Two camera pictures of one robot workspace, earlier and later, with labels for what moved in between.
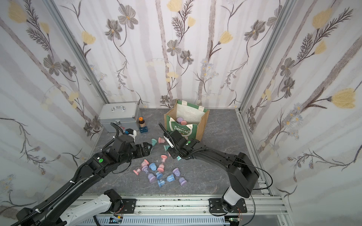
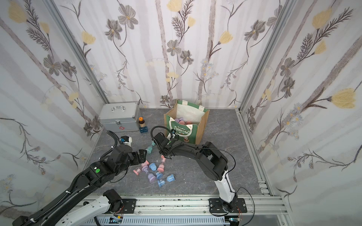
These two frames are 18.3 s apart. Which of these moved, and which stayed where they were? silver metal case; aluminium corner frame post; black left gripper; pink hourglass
Moved: black left gripper
Stayed: aluminium corner frame post; silver metal case; pink hourglass
